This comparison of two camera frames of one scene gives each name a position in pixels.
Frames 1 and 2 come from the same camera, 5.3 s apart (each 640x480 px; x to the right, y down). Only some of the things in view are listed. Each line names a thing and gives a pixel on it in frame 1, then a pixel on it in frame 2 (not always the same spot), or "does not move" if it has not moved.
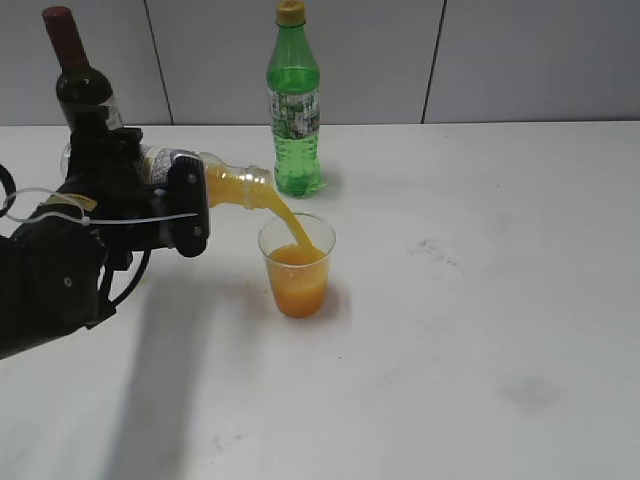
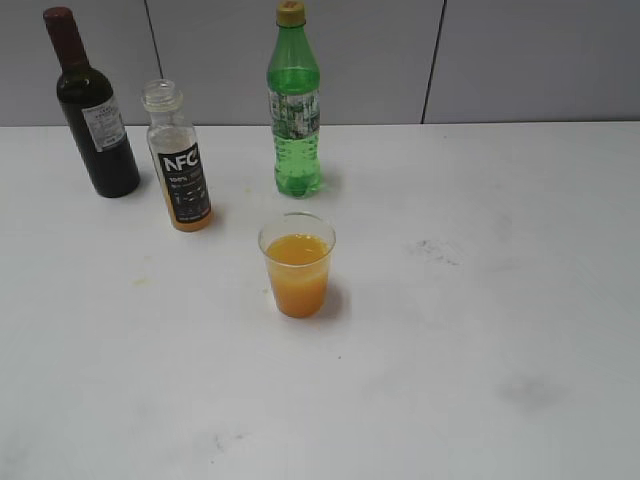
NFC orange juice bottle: x=227 y=181 to x=173 y=144
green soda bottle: x=293 y=88 does not move
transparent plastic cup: x=298 y=272 does not move
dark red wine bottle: x=83 y=91 does not move
